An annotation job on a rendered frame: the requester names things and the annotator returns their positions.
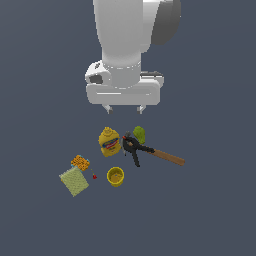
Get black spring clamp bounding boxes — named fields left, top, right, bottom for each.
left=121, top=134, right=156, bottom=168

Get wooden handle hammer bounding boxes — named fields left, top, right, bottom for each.
left=123, top=130, right=186, bottom=167

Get green sponge pad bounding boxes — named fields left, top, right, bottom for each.
left=58, top=165, right=90, bottom=198

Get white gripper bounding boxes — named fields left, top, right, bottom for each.
left=84, top=60, right=165, bottom=115

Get yellow mustard bottle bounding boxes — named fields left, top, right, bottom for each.
left=97, top=126, right=121, bottom=158

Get green pear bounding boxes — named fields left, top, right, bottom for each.
left=132, top=125, right=147, bottom=145

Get orange cracker box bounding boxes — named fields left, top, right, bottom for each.
left=70, top=154, right=91, bottom=172

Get yellow cup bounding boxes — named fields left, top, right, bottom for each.
left=106, top=166, right=126, bottom=188

